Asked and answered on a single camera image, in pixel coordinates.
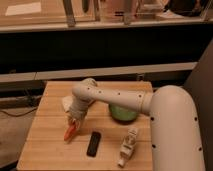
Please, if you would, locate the white cloth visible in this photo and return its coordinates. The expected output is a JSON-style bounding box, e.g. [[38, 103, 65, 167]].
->
[[62, 96, 73, 112]]

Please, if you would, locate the orange red pepper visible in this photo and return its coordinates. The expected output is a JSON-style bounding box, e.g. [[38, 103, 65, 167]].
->
[[64, 121, 79, 141]]

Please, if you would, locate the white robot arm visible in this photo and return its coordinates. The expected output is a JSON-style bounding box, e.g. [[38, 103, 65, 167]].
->
[[70, 78, 206, 171]]

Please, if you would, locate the black rectangular remote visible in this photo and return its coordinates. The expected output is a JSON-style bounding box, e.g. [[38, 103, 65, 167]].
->
[[86, 132, 101, 157]]

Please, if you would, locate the green bowl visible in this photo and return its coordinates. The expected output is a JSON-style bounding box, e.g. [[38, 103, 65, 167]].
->
[[108, 104, 138, 122]]

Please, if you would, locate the black cable on floor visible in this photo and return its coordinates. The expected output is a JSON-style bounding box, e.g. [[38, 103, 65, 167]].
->
[[0, 105, 38, 118]]

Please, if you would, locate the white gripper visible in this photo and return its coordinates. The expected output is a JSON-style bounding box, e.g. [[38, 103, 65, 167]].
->
[[67, 105, 88, 136]]

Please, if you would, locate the white paper sheet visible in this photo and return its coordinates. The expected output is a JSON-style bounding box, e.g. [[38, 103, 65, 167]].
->
[[5, 2, 41, 16]]

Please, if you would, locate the white plastic bottle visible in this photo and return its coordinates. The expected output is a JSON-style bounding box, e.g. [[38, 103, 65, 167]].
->
[[118, 127, 138, 168]]

